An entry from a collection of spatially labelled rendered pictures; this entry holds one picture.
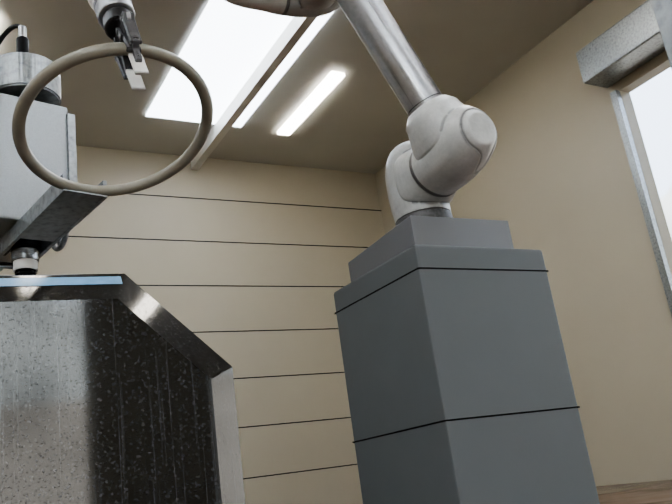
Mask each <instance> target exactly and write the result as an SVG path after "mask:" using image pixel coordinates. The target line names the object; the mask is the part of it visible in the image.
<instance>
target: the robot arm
mask: <svg viewBox="0 0 672 504"><path fill-rule="evenodd" d="M225 1H227V2H229V3H231V4H233V5H236V6H239V7H243V8H248V9H254V10H259V11H264V12H268V13H272V14H276V15H283V16H290V17H318V16H323V15H326V14H329V13H332V12H334V11H335V10H337V9H338V8H339V7H341V8H342V10H343V12H344V13H345V15H346V16H347V18H348V20H349V21H350V23H351V25H352V26H353V28H354V29H355V31H356V33H357V34H358V36H359V37H360V39H361V41H362V42H363V44H364V45H365V47H366V49H367V50H368V52H369V53H370V55H371V57H372V58H373V60H374V62H375V63H376V65H377V66H378V68H379V70H380V71H381V73H382V74H383V76H384V78H385V79H386V81H387V82H388V84H389V86H390V87H391V89H392V90H393V92H394V94H395V95H396V97H397V99H398V100H399V102H400V103H401V105H402V107H403V108H404V110H405V111H406V113H407V115H408V116H409V118H408V121H407V127H406V132H407V134H408V137H409V141H407V142H404V143H401V144H399V145H398V146H397V147H395V148H394V149H393V150H392V152H391V153H390V155H389V157H388V160H387V163H386V169H385V181H386V188H387V194H388V199H389V203H390V208H391V212H392V215H393V218H394V221H395V225H396V226H397V225H398V224H400V223H401V222H402V221H403V220H405V219H406V218H407V217H409V216H429V217H448V218H453V216H452V213H451V208H450V202H451V201H452V199H453V197H454V195H455V193H456V191H457V190H459V189H460V188H462V187H463V186H465V185H466V184H467V183H469V182H470V181H471V180H472V179H473V178H474V177H475V176H476V175H477V174H479V172H480V171H481V170H482V169H483V168H484V167H485V166H486V164H487V163H488V161H489V160H490V158H491V156H492V154H493V152H494V149H495V147H496V143H497V131H496V128H495V125H494V123H493V122H492V120H491V119H490V117H489V116H488V115H487V114H486V113H485V112H483V111H482V110H480V109H478V108H476V107H473V106H469V105H464V104H463V103H461V102H460V101H459V100H458V99H457V98H455V97H453V96H449V95H442V93H441V92H440V90H439V89H438V87H437V85H436V84H435V82H434V81H433V79H432V77H431V76H430V74H429V73H428V71H427V70H426V68H425V66H424V65H423V63H422V62H421V60H420V58H419V57H418V55H417V54H416V52H415V51H414V49H413V47H412V46H411V44H410V43H409V41H408V40H407V38H406V36H405V35H404V33H403V32H402V30H401V28H400V27H399V25H398V24H397V22H396V21H395V19H394V17H393V16H392V14H391V13H390V11H389V9H388V8H387V6H386V5H385V3H384V2H383V0H225ZM88 2H89V4H90V6H91V8H92V9H93V10H94V12H95V14H96V16H97V19H98V22H99V24H100V26H101V27H102V28H103V29H104V30H105V33H106V35H107V36H108V37H109V38H110V39H112V40H113V41H114V42H124V43H125V45H126V47H127V48H126V52H132V53H128V56H115V61H116V62H117V63H118V66H119V69H120V71H121V74H122V76H123V79H124V80H129V83H130V86H131V89H132V91H146V88H145V85H144V83H143V80H142V77H141V75H149V72H148V69H147V66H146V64H145V61H144V58H143V56H142V54H141V47H140V45H139V44H142V39H141V36H140V33H139V31H138V28H137V24H136V21H135V15H136V14H135V10H134V8H133V5H132V1H131V0H88ZM135 38H136V39H135Z"/></svg>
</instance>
